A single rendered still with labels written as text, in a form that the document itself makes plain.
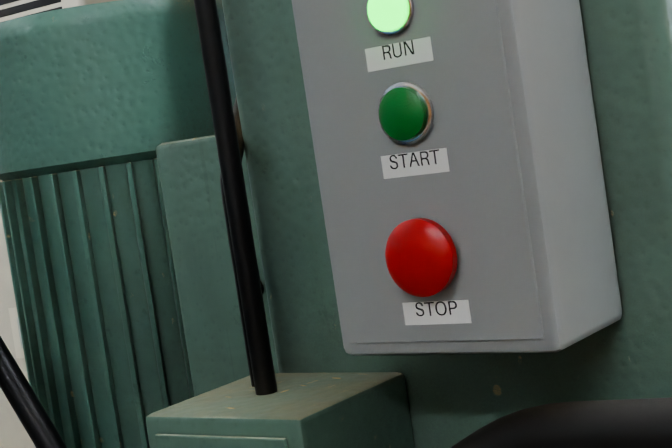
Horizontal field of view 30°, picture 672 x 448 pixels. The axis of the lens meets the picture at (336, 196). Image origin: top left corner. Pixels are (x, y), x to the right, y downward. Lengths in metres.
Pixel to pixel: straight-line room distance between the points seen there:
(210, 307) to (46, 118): 0.15
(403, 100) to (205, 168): 0.23
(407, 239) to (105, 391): 0.32
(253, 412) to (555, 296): 0.15
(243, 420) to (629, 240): 0.17
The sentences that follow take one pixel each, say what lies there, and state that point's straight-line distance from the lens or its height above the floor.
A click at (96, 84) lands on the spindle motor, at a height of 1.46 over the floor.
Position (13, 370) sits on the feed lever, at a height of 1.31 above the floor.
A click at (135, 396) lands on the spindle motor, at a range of 0.74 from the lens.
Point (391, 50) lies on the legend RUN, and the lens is 0.48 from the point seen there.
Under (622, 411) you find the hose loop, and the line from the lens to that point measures 0.48.
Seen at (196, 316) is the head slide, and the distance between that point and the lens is 0.70.
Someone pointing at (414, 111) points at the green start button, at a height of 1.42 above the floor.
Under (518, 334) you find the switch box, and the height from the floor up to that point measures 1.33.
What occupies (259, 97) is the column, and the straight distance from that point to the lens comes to 0.60.
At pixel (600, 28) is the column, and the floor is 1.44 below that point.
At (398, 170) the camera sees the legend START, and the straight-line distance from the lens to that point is 0.48.
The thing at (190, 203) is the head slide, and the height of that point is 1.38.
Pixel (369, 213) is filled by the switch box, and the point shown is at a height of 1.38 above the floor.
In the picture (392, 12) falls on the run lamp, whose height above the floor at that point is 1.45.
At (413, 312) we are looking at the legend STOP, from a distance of 0.49.
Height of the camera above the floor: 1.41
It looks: 3 degrees down
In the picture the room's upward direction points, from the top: 9 degrees counter-clockwise
